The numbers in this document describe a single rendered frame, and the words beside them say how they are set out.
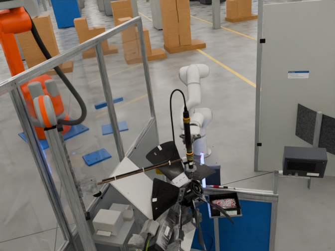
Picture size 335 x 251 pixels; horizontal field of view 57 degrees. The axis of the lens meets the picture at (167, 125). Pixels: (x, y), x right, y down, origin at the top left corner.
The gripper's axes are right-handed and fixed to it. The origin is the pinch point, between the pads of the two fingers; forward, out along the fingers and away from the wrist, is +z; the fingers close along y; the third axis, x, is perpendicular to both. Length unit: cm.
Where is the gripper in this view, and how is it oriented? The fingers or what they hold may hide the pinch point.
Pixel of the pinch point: (188, 141)
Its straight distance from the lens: 184.1
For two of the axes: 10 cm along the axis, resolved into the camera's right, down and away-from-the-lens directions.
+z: -2.7, 4.7, -8.4
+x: -1.1, -8.8, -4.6
